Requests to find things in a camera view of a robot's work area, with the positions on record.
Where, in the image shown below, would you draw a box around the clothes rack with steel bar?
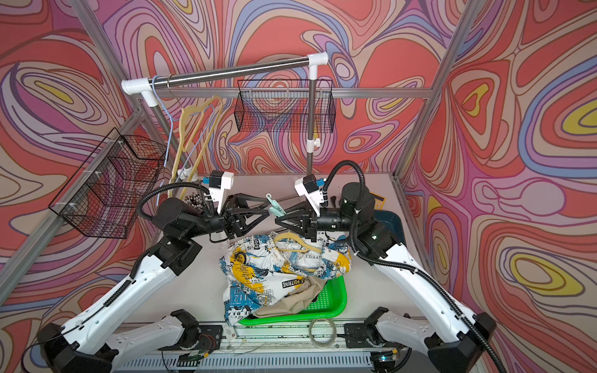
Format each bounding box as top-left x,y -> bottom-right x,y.
121,52 -> 329,174

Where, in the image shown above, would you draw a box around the black wire basket wall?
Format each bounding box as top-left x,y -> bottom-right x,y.
234,78 -> 336,134
48,128 -> 166,239

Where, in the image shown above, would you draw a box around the green plastic basket tray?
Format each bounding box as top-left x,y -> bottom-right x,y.
239,278 -> 348,326

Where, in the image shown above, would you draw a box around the cup of pens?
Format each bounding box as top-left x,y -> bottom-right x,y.
183,193 -> 205,211

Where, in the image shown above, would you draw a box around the clear tape roll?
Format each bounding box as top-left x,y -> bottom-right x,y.
307,319 -> 337,349

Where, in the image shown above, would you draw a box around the dark teal clothespin bin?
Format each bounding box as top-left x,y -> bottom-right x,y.
374,210 -> 406,244

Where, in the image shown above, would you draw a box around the yellow calculator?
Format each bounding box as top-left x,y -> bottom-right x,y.
372,194 -> 386,210

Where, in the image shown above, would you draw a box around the green clothespin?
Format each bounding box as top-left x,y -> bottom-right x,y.
266,194 -> 286,218

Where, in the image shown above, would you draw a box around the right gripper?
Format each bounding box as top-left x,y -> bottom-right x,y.
276,201 -> 359,243

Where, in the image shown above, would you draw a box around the light blue wire hanger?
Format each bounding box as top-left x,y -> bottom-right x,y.
150,75 -> 177,201

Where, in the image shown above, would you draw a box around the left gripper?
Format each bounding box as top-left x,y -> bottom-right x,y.
182,196 -> 267,246

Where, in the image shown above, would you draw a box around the beige shorts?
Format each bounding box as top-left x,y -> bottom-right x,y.
253,277 -> 326,319

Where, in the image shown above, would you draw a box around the printed white blue yellow shorts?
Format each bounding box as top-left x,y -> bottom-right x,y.
219,233 -> 352,326

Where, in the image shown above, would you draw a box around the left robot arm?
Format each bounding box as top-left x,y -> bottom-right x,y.
37,182 -> 270,372

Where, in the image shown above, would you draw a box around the black wire basket back wall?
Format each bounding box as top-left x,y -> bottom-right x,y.
234,78 -> 336,134

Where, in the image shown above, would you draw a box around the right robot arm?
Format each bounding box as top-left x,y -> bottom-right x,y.
275,160 -> 506,372

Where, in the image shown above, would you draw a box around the black wire basket left wall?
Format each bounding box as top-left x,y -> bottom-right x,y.
48,128 -> 166,239

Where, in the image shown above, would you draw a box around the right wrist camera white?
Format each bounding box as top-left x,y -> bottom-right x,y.
294,174 -> 325,217

